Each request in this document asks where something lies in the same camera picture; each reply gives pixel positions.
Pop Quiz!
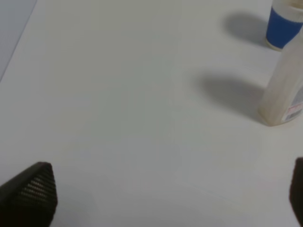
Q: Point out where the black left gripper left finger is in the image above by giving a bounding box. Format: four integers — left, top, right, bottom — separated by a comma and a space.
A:
0, 162, 58, 227

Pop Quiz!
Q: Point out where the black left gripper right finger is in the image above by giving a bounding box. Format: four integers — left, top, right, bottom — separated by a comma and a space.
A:
289, 157, 303, 226

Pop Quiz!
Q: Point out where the clear plastic drink bottle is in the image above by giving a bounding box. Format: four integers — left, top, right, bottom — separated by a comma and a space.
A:
258, 30, 303, 126

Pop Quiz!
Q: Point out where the blue sleeved paper cup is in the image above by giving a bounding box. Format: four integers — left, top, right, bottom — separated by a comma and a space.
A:
266, 0, 303, 51

